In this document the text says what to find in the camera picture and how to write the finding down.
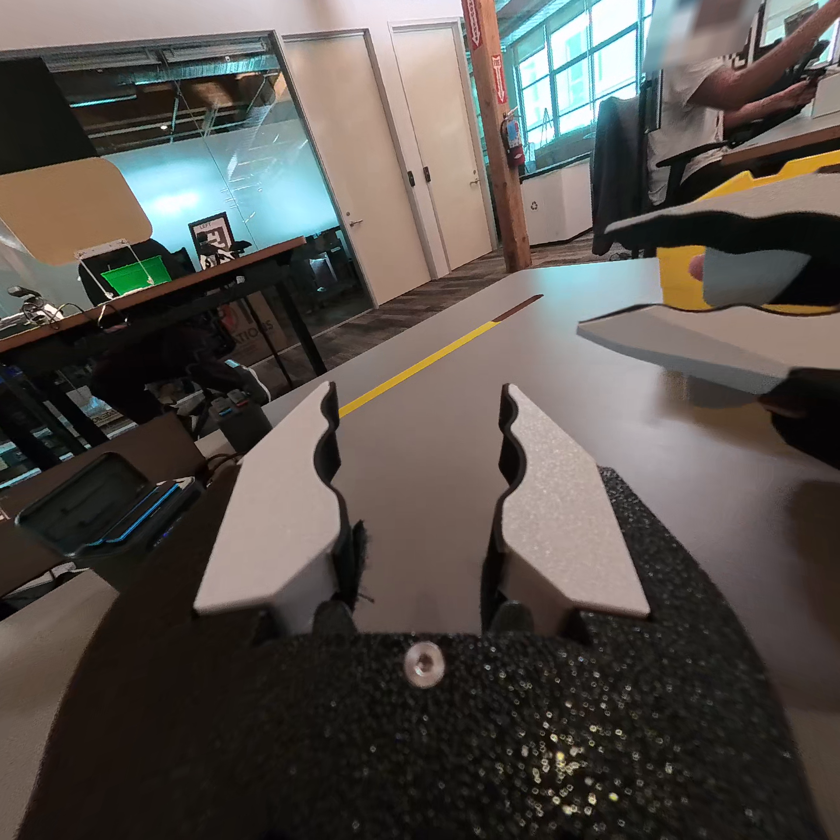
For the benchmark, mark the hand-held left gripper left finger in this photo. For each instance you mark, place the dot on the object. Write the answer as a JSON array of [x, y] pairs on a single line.
[[275, 525]]

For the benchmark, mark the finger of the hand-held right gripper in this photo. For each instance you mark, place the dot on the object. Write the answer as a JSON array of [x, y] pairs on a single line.
[[709, 341], [754, 203]]

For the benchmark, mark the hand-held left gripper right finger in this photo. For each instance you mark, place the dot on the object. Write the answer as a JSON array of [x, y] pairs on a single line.
[[564, 525]]

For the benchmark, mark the yellow plastic bin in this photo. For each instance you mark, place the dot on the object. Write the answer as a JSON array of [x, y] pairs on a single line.
[[679, 289]]

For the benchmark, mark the person's right hand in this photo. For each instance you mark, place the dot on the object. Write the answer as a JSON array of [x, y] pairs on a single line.
[[697, 268]]

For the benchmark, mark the wooden office desk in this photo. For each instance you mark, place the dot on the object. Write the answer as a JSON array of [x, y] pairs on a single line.
[[787, 138]]

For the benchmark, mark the black battery charger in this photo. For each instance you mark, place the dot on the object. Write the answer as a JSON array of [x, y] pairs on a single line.
[[246, 423]]

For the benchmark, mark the office chair with dark jacket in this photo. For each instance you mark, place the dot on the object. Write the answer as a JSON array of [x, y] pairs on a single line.
[[617, 170]]

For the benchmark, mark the black portable power station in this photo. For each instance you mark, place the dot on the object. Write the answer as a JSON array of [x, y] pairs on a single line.
[[85, 505]]

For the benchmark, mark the brown tape strip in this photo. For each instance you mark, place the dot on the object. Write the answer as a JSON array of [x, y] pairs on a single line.
[[518, 308]]

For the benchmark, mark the white low cabinet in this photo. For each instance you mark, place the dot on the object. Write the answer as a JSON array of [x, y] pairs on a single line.
[[558, 203]]

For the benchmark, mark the yellow tape strip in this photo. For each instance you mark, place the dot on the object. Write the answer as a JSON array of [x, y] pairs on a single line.
[[420, 367]]

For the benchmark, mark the large grid window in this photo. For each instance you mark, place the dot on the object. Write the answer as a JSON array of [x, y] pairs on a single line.
[[571, 65]]

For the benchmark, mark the red fire extinguisher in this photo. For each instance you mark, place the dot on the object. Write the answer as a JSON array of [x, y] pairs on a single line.
[[514, 138]]

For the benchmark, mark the long wooden table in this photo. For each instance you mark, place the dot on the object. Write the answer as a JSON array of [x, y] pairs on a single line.
[[197, 279]]

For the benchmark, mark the green plastic bin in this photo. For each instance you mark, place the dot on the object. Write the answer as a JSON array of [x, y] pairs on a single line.
[[138, 275]]

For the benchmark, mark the framed tag sign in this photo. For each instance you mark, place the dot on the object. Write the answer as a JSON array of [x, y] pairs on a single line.
[[213, 236]]

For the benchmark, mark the white door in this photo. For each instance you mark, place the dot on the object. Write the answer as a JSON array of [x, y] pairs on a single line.
[[354, 164], [439, 131]]

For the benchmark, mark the wooden post with red signs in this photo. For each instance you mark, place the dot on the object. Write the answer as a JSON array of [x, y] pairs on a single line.
[[508, 216]]

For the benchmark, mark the black wall panel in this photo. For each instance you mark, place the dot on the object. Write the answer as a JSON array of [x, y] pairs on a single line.
[[39, 111]]

